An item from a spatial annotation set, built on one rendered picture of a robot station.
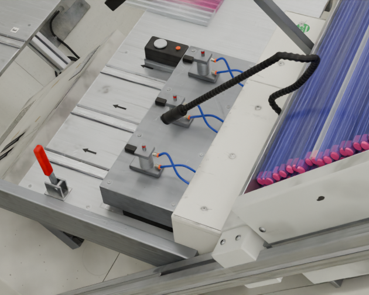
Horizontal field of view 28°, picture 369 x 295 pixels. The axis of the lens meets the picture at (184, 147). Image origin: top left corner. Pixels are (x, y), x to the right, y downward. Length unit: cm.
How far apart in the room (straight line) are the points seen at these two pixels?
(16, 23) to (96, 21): 116
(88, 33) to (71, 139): 138
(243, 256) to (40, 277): 75
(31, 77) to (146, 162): 138
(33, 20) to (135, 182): 52
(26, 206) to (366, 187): 63
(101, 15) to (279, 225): 188
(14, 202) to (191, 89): 35
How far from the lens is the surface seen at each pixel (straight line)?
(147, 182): 113
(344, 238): 84
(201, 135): 118
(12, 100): 241
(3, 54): 148
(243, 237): 94
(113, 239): 117
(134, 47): 143
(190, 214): 107
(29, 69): 248
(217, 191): 109
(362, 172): 78
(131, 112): 131
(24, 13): 156
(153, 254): 115
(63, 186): 121
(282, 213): 88
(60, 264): 165
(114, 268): 171
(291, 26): 117
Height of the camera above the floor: 209
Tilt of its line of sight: 51 degrees down
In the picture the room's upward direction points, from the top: 64 degrees clockwise
